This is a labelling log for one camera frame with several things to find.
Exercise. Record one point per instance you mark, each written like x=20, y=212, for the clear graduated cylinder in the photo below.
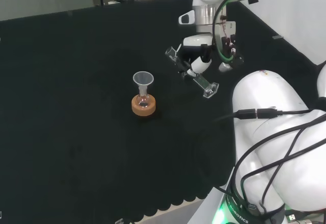
x=204, y=83

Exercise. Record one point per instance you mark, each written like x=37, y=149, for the clear tape strip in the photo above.
x=277, y=37

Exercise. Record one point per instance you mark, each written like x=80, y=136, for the clear round-bottom flask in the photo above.
x=143, y=101

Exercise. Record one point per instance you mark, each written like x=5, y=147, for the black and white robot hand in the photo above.
x=200, y=65

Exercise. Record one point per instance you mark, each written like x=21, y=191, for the clear plastic funnel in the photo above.
x=143, y=80

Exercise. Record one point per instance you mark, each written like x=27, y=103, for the black bench cloth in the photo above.
x=76, y=107

